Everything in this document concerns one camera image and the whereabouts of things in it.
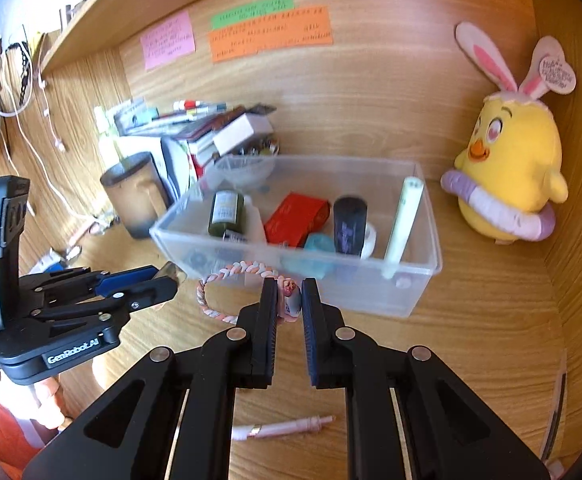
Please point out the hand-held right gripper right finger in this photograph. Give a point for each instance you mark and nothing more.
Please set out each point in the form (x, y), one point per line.
(316, 340)

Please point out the orange clothing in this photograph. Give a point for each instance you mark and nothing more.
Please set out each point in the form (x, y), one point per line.
(6, 425)

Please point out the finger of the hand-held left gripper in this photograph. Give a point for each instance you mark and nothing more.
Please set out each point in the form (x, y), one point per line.
(146, 295)
(126, 277)

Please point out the orange paper note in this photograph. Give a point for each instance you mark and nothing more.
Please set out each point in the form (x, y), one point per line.
(271, 35)

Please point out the pink pen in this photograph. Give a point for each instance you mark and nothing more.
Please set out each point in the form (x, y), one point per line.
(281, 429)

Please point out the red box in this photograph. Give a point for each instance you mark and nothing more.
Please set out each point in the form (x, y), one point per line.
(293, 220)

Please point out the clear plastic storage box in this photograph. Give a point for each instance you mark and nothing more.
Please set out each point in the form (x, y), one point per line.
(371, 290)

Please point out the green paper note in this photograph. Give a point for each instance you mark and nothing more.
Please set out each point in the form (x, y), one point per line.
(251, 12)

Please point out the pink paper note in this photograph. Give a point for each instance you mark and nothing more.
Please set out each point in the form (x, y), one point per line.
(167, 40)

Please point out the glass bowl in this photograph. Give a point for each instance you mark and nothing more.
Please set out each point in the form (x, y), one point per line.
(243, 172)

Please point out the white and blue box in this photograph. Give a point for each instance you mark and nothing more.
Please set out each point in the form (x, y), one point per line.
(51, 262)

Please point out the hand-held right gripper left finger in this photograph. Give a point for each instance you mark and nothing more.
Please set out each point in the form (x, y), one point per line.
(263, 340)

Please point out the pale green stick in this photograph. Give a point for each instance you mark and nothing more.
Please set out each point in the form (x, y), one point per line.
(403, 220)

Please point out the yellow chick plush toy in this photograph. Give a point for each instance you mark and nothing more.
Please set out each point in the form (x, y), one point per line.
(511, 160)

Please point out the brown mug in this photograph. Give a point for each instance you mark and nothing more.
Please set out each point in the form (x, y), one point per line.
(131, 200)

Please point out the blue tape roll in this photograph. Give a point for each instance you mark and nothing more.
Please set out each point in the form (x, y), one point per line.
(318, 250)

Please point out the wooden shelf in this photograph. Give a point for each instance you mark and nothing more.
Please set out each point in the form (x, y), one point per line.
(86, 25)

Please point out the dark green bottle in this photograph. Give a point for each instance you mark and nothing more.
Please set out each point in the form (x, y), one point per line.
(226, 212)

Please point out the red and white marker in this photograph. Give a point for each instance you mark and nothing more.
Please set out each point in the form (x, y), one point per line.
(188, 106)

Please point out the white cardboard box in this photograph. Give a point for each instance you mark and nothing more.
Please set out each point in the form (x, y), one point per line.
(241, 135)

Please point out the white tape roll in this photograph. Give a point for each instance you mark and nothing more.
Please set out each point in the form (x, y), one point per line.
(371, 240)

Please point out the stack of books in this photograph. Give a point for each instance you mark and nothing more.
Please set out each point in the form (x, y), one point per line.
(171, 130)

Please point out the dark blue package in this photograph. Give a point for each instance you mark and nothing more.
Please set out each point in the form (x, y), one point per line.
(350, 225)

